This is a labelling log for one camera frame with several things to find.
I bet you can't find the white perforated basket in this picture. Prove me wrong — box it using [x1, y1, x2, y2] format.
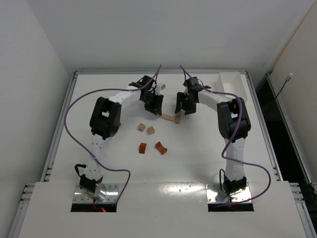
[215, 72, 248, 102]

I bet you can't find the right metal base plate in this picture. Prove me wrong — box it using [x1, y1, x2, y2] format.
[205, 182, 253, 205]

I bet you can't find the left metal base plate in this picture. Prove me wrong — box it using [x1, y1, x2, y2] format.
[72, 183, 119, 204]

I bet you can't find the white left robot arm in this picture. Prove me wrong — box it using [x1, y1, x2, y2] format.
[73, 73, 163, 200]

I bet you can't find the light wood cube with holes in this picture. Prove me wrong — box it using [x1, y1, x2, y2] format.
[138, 123, 146, 131]

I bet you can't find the black wall cable white plug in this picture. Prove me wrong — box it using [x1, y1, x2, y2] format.
[270, 72, 293, 104]

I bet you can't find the dark orange wood cube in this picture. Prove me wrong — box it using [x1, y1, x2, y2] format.
[139, 143, 147, 154]

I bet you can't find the dark orange notched block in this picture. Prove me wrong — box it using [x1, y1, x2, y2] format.
[155, 141, 167, 155]

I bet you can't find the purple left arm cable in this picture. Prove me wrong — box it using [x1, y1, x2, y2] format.
[63, 63, 162, 203]

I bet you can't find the metal base plate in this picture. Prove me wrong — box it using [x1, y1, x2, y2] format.
[72, 183, 119, 204]
[205, 182, 253, 205]

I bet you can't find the light wood block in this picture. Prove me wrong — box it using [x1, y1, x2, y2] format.
[147, 126, 155, 135]

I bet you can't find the light long wood plank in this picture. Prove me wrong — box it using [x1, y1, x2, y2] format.
[161, 114, 175, 122]

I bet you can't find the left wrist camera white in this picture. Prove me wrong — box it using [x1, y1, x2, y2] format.
[155, 83, 166, 94]

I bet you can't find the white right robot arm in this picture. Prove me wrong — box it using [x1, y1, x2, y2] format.
[175, 77, 251, 195]

